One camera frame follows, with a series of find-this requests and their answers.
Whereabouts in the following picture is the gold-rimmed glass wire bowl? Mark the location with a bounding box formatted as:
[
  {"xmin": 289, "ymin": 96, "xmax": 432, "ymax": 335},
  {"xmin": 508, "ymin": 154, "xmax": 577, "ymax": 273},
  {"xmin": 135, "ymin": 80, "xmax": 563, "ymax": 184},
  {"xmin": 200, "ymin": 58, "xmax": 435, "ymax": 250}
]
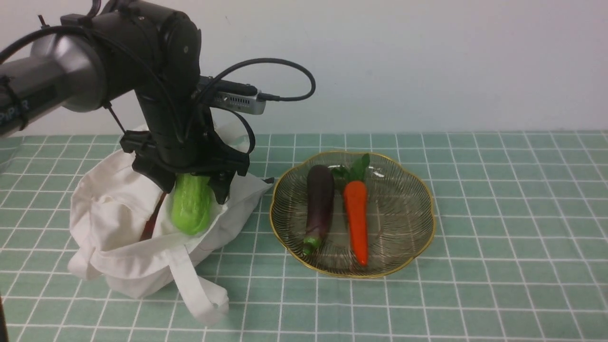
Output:
[{"xmin": 269, "ymin": 150, "xmax": 437, "ymax": 279}]

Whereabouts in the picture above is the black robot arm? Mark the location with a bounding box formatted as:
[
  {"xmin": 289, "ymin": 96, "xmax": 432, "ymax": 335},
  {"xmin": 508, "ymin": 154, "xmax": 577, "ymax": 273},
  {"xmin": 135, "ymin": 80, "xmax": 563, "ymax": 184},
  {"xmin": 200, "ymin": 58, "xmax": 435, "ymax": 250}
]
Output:
[{"xmin": 1, "ymin": 0, "xmax": 249, "ymax": 204}]

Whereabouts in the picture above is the purple toy eggplant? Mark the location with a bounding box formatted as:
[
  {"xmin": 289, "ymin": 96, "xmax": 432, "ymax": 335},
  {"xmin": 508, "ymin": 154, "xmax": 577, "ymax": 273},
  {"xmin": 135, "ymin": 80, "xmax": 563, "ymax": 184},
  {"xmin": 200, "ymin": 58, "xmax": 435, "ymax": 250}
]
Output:
[{"xmin": 302, "ymin": 165, "xmax": 335, "ymax": 256}]

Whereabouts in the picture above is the black camera cable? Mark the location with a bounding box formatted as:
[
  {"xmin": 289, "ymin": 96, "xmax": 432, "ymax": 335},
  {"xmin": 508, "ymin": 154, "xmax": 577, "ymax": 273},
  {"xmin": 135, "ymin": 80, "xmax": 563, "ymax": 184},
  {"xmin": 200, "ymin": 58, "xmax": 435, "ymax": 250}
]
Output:
[{"xmin": 188, "ymin": 58, "xmax": 317, "ymax": 155}]

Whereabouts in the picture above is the green toy cucumber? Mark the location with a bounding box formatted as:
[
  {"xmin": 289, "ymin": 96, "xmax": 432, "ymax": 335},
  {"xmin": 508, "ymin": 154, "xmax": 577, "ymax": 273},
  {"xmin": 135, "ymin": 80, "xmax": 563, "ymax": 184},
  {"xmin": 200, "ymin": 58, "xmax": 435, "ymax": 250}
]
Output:
[{"xmin": 170, "ymin": 174, "xmax": 214, "ymax": 236}]

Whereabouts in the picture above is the green checkered tablecloth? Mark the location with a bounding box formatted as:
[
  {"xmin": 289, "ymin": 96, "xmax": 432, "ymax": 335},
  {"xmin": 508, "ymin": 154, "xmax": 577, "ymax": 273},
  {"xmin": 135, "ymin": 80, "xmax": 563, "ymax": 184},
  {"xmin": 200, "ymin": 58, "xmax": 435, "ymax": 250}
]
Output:
[{"xmin": 0, "ymin": 132, "xmax": 608, "ymax": 342}]

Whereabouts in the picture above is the white cloth tote bag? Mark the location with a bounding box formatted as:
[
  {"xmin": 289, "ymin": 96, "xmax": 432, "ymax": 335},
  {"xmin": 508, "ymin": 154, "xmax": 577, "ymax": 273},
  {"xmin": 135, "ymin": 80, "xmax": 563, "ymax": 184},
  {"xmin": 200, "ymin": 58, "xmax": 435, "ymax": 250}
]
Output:
[{"xmin": 68, "ymin": 150, "xmax": 274, "ymax": 326}]

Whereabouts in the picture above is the orange carrot inside bag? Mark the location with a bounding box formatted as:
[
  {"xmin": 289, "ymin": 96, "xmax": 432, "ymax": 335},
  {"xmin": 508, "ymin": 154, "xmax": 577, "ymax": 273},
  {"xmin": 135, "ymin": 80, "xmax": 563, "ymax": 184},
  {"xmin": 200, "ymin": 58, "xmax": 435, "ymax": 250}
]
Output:
[{"xmin": 139, "ymin": 192, "xmax": 167, "ymax": 242}]

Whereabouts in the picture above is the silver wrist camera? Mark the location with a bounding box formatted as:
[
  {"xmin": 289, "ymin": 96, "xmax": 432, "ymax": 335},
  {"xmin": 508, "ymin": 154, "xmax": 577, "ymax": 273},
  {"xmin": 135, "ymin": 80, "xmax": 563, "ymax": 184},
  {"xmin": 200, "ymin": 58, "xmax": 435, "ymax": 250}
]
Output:
[{"xmin": 197, "ymin": 76, "xmax": 266, "ymax": 115}]

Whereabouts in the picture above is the orange toy carrot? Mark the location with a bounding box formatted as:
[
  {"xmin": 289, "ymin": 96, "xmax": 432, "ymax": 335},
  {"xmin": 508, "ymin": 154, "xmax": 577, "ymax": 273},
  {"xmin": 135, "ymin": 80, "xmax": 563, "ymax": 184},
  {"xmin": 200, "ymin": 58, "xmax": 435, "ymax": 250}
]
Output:
[{"xmin": 332, "ymin": 153, "xmax": 371, "ymax": 266}]

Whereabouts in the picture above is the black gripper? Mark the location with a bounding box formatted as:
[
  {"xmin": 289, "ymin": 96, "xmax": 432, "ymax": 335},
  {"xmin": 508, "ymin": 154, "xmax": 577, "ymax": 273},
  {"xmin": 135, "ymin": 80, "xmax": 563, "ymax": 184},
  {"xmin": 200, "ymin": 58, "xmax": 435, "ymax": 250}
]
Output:
[{"xmin": 120, "ymin": 108, "xmax": 251, "ymax": 205}]

